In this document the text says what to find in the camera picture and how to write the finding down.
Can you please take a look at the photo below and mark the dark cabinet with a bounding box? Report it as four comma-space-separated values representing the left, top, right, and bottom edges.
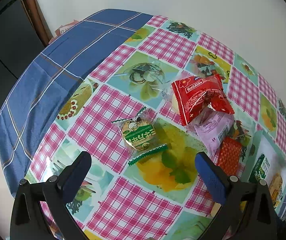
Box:
0, 0, 51, 110

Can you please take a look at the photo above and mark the red flower-print snack packet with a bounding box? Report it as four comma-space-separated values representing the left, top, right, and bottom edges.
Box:
171, 74, 235, 127

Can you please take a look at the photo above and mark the brown wooden frame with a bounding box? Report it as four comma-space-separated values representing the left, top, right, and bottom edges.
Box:
16, 0, 54, 47

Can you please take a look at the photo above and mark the red-orange patterned snack packet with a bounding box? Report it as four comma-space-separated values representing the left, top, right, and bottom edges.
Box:
217, 136, 243, 177

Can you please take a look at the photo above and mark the teal-edged white cardboard tray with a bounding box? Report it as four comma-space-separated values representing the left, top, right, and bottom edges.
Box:
243, 130, 286, 220

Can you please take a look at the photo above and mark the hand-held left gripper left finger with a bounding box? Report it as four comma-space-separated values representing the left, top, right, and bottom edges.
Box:
10, 151, 92, 240

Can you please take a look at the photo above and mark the printed cardboard box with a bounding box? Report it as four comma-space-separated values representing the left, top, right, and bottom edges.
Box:
55, 20, 81, 37

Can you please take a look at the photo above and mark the yellow-orange snack packet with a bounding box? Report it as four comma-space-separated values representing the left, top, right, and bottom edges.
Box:
268, 172, 283, 208

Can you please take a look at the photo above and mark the green cartoon cookie packet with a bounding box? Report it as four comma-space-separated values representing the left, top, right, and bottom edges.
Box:
111, 107, 169, 167

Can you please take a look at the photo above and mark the blue checked tablecloth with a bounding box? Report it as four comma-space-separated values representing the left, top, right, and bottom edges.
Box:
0, 9, 286, 220

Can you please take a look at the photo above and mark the clear-wrapped pale bun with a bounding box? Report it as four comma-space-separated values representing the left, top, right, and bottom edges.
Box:
158, 75, 183, 117

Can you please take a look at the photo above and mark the green-white large snack packet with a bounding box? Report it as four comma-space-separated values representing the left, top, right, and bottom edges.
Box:
248, 153, 273, 187

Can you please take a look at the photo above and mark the purple snack packet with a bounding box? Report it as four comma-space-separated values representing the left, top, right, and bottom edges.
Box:
187, 110, 235, 157

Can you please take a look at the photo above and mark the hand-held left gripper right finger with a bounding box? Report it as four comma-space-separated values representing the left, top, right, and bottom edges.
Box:
195, 151, 278, 240

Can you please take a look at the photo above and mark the pink plaid fruit-print oilcloth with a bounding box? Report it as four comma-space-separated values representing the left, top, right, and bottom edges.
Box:
24, 15, 286, 240

